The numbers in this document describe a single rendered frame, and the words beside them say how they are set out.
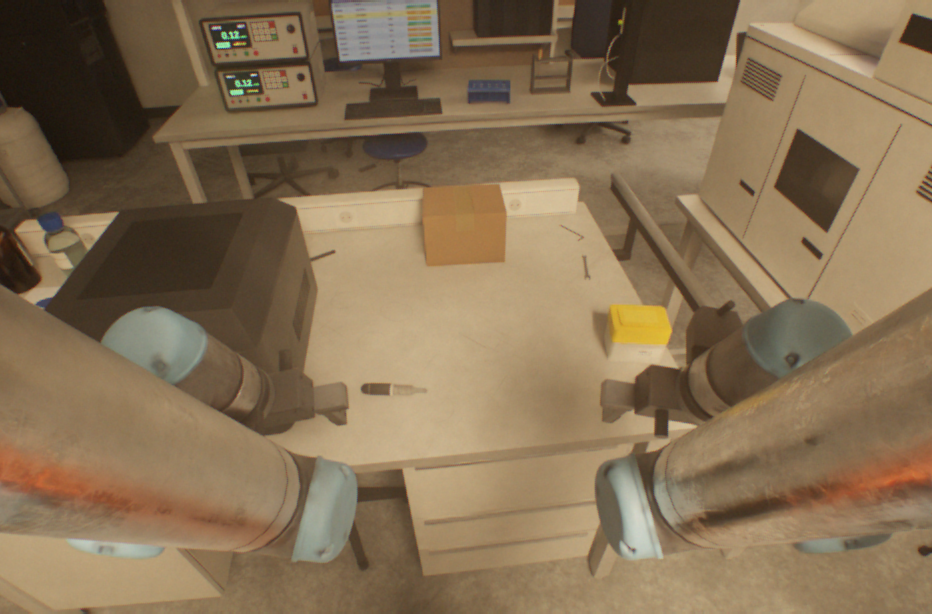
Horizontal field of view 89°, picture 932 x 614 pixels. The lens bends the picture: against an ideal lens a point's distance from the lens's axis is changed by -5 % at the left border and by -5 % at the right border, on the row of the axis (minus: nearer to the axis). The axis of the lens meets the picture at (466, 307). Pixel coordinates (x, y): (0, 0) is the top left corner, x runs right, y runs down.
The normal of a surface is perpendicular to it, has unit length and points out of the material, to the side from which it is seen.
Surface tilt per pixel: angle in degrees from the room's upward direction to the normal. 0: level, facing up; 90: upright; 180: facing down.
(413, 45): 86
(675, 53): 90
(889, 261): 90
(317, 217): 90
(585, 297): 0
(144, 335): 24
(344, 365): 0
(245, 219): 0
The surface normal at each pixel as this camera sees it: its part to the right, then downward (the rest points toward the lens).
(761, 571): -0.02, -0.75
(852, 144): -0.99, 0.08
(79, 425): 1.00, 0.02
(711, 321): 0.04, -0.41
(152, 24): 0.11, 0.65
